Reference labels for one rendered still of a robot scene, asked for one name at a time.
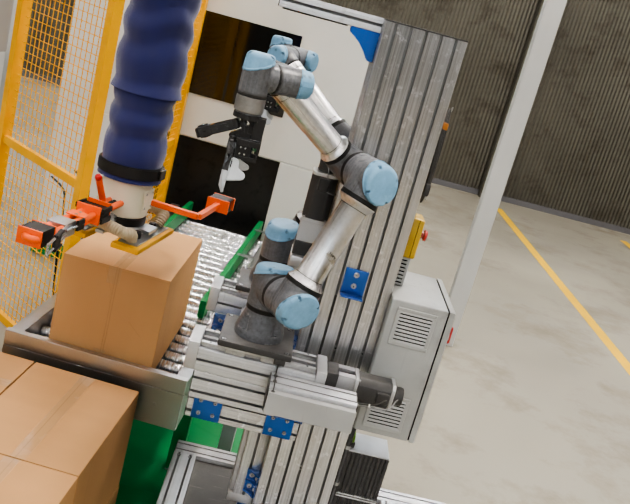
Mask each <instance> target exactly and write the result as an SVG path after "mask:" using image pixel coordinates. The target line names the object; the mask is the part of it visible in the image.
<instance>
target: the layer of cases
mask: <svg viewBox="0 0 630 504"><path fill-rule="evenodd" d="M138 396H139V392H138V391H135V390H131V389H128V388H124V387H121V386H117V385H114V384H110V383H107V382H103V381H100V380H97V379H93V378H90V377H86V376H83V375H79V374H76V373H72V372H69V371H65V370H62V369H58V368H55V367H51V366H48V365H45V364H41V363H38V362H36V363H35V364H34V361H31V360H27V359H24V358H20V357H17V356H13V355H10V354H6V353H3V352H0V504H107V503H108V501H109V500H110V498H111V497H112V495H113V493H114V492H115V490H116V488H117V487H118V485H119V482H120V477H121V473H122V468H123V464H124V459H125V455H126V450H127V446H128V441H129V437H130V432H131V428H132V423H133V419H134V414H135V410H136V405H137V400H138Z"/></svg>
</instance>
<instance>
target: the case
mask: <svg viewBox="0 0 630 504"><path fill-rule="evenodd" d="M118 238H120V237H118V236H116V235H113V234H111V233H109V232H106V233H104V234H101V233H98V232H97V233H95V234H93V235H91V236H89V237H87V238H83V239H82V240H80V241H79V242H78V243H77V244H75V245H74V246H73V247H71V248H70V249H69V250H68V251H66V252H65V253H64V257H63V262H62V268H61V273H60V279H59V284H58V290H57V295H56V301H55V306H54V312H53V317H52V322H51V328H50V333H49V338H50V339H53V340H57V341H60V342H64V343H67V344H71V345H74V346H78V347H81V348H85V349H88V350H92V351H95V352H99V353H102V354H106V355H109V356H113V357H116V358H120V359H123V360H126V361H130V362H133V363H137V364H140V365H144V366H147V367H151V368H154V369H155V368H156V366H157V365H158V363H159V362H160V360H161V358H162V357H163V355H164V353H165V352H166V350H167V348H168V347H169V345H170V344H171V342H172V340H173V339H174V337H175V335H176V334H177V332H178V331H179V329H180V327H181V326H182V324H183V322H184V318H185V314H186V309H187V305H188V301H189V296H190V292H191V288H192V283H193V279H194V275H195V270H196V266H197V262H198V257H199V253H200V249H201V244H202V239H200V238H196V237H192V236H189V235H185V234H181V233H178V232H174V231H173V234H171V235H170V236H168V237H166V238H165V239H163V240H161V241H160V242H158V243H157V244H155V245H153V246H152V247H150V248H148V249H147V250H145V251H143V252H142V253H140V254H138V255H134V254H131V253H128V252H125V251H121V250H118V249H115V248H112V247H110V244H111V242H112V241H114V240H116V239H118Z"/></svg>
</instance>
